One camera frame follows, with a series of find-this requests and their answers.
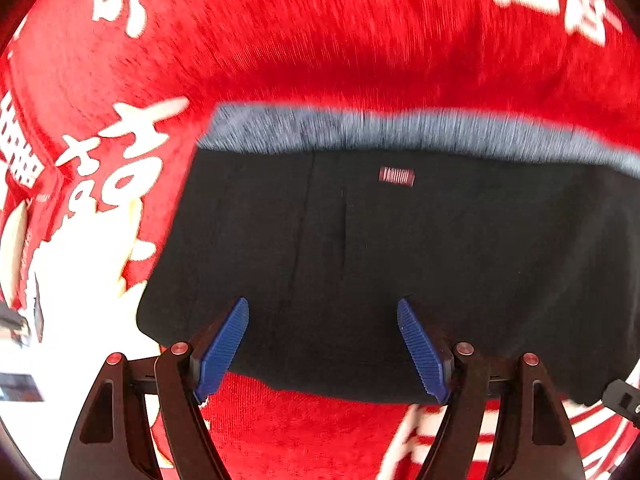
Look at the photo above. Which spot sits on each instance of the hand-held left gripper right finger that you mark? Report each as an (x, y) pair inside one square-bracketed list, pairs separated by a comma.
[(422, 355)]

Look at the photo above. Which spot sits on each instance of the cream cloth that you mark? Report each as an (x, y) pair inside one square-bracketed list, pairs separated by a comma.
[(75, 280)]

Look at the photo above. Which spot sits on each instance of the red printed blanket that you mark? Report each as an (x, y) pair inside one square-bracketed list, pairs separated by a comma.
[(350, 35)]

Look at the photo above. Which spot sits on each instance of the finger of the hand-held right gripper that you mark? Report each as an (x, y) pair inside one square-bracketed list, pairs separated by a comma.
[(622, 400)]

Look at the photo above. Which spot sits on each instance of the black pants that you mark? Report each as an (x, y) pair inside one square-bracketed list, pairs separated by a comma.
[(350, 260)]

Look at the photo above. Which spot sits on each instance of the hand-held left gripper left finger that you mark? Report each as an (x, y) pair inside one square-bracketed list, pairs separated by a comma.
[(225, 347)]

